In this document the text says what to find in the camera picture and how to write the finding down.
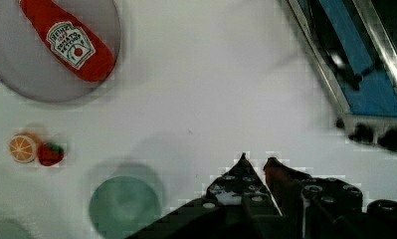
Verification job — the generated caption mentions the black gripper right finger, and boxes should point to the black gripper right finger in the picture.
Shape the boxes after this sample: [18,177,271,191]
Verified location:
[264,157,397,239]

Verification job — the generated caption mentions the black oven knobs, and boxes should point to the black oven knobs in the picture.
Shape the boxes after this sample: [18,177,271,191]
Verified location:
[335,118,397,152]

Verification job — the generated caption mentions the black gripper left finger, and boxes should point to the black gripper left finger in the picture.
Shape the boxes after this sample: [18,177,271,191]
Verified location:
[126,153,280,239]

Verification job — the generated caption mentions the toy strawberry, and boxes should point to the toy strawberry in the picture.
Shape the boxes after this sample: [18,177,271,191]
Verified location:
[37,142,65,166]

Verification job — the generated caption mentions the green round cup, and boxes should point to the green round cup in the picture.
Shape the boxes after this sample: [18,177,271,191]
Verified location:
[89,176,161,239]

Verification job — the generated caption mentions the toy orange slice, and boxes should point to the toy orange slice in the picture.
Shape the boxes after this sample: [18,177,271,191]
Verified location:
[9,132,42,163]

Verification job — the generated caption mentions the grey round plate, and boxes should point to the grey round plate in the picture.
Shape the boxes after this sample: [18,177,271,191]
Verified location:
[0,0,122,104]

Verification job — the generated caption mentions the red ketchup bottle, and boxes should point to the red ketchup bottle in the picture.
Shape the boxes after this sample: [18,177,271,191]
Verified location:
[18,0,115,82]

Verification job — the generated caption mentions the black toaster oven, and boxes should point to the black toaster oven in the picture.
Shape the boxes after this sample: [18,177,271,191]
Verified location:
[282,0,397,152]

